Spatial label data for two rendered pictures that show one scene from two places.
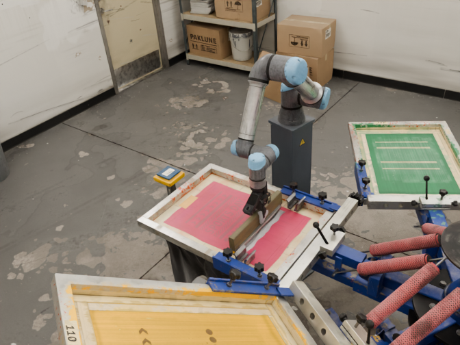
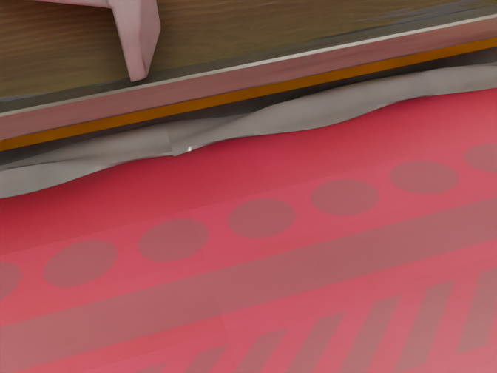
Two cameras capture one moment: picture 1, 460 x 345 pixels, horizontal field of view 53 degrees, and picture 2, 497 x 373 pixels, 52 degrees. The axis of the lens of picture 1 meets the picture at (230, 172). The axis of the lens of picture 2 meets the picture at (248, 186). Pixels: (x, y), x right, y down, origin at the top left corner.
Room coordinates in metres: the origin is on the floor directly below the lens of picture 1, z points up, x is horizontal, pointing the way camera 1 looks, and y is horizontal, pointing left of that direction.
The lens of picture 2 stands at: (1.80, 0.06, 1.05)
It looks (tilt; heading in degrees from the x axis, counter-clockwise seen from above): 30 degrees down; 221
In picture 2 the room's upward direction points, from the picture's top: 8 degrees counter-clockwise
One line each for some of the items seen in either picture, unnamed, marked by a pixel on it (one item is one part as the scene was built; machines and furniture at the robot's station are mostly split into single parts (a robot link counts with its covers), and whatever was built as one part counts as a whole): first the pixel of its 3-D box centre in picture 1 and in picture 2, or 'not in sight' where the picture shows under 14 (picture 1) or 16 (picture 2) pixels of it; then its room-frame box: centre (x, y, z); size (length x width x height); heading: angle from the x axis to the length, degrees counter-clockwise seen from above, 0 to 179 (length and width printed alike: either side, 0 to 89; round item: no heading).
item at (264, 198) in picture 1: (259, 194); not in sight; (1.67, -0.12, 1.14); 0.09 x 0.08 x 0.12; 141
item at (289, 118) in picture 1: (291, 111); not in sight; (2.25, -0.37, 1.25); 0.15 x 0.15 x 0.10
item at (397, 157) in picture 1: (417, 160); not in sight; (1.96, -0.97, 1.05); 1.08 x 0.61 x 0.23; 171
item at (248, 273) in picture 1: (244, 272); not in sight; (1.36, -0.02, 0.97); 0.30 x 0.05 x 0.07; 51
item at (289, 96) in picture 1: (292, 92); not in sight; (2.25, -0.37, 1.37); 0.13 x 0.12 x 0.14; 55
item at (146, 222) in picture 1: (236, 217); not in sight; (1.73, -0.01, 0.97); 0.79 x 0.58 x 0.04; 51
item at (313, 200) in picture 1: (307, 202); not in sight; (1.79, -0.37, 0.97); 0.30 x 0.05 x 0.07; 51
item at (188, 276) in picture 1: (206, 272); not in sight; (1.60, 0.16, 0.74); 0.46 x 0.04 x 0.42; 51
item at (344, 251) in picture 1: (343, 254); not in sight; (1.37, -0.45, 1.02); 0.17 x 0.06 x 0.05; 51
